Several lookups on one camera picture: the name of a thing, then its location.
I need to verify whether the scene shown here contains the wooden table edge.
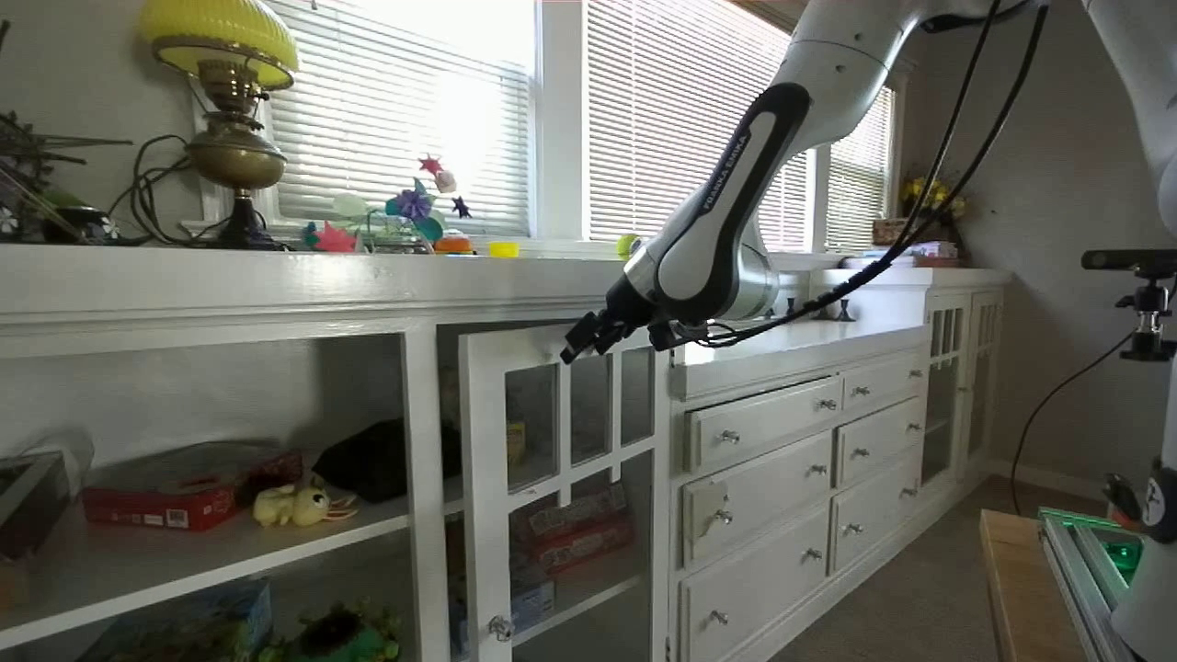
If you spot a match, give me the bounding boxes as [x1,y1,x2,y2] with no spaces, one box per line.
[979,510,1085,662]

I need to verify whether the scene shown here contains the spiky metal star ornament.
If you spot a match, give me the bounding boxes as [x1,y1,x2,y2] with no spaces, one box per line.
[0,103,116,246]

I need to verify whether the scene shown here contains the red flat game box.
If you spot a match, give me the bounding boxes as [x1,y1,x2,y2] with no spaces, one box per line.
[79,441,303,532]

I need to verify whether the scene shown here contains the colourful toy pile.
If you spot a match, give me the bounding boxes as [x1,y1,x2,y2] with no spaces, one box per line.
[298,154,478,258]

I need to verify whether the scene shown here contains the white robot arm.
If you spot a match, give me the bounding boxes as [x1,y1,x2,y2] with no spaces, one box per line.
[564,0,1177,361]

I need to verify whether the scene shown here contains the white drawer bank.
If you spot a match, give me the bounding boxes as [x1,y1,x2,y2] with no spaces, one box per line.
[672,348,924,662]

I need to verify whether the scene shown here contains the white built-in cabinet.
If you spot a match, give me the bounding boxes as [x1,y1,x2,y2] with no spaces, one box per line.
[0,246,999,662]

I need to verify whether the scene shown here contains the yellow plush toy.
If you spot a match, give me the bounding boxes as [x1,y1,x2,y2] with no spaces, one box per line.
[251,484,355,527]

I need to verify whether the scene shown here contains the white glass cabinet door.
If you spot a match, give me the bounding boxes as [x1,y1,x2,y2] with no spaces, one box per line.
[457,325,667,662]

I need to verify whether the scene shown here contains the green toy on shelf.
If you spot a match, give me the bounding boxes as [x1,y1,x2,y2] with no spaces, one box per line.
[252,608,399,662]

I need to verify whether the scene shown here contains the black tripod camera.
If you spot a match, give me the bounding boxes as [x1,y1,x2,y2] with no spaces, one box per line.
[1080,250,1177,361]

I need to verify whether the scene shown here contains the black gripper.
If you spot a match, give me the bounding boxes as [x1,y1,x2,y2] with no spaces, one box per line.
[560,279,680,365]

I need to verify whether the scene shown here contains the yellow shade brass lamp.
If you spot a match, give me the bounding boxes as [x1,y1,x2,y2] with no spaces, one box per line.
[138,0,298,250]

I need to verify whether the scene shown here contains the white window blinds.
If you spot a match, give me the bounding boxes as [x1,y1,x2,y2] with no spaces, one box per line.
[261,0,898,253]

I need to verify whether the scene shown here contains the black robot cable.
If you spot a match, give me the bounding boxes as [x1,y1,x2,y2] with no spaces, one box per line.
[702,0,1058,348]

